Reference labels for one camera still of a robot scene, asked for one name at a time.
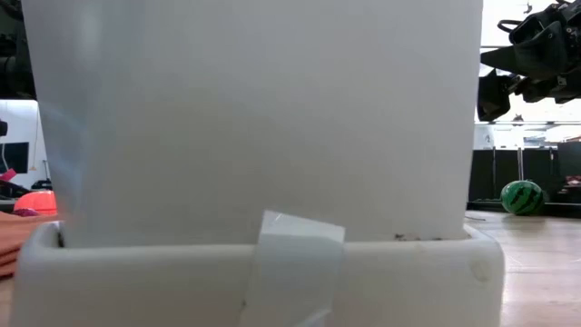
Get striped green toy watermelon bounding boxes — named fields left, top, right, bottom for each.
left=499, top=179, right=546, bottom=216

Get orange dome-shaped object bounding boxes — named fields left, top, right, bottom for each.
left=13, top=189, right=58, bottom=215

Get white hexagonal planter pot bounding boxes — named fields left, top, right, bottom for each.
left=20, top=0, right=485, bottom=249

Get translucent tape strip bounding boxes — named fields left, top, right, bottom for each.
left=238, top=209, right=346, bottom=327

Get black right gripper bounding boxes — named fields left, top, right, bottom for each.
left=476, top=0, right=581, bottom=122

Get black monitor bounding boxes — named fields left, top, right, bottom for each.
left=0, top=142, right=30, bottom=174

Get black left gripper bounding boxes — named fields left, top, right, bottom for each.
left=0, top=0, right=36, bottom=100

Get white planter saucer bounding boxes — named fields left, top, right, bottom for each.
left=8, top=220, right=507, bottom=327

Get black ceiling beam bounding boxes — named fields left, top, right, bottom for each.
left=474, top=119, right=581, bottom=127

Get black partition wall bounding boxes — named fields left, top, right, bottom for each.
left=468, top=141, right=581, bottom=203

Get orange folded cloth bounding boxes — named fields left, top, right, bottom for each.
left=0, top=211, right=60, bottom=278

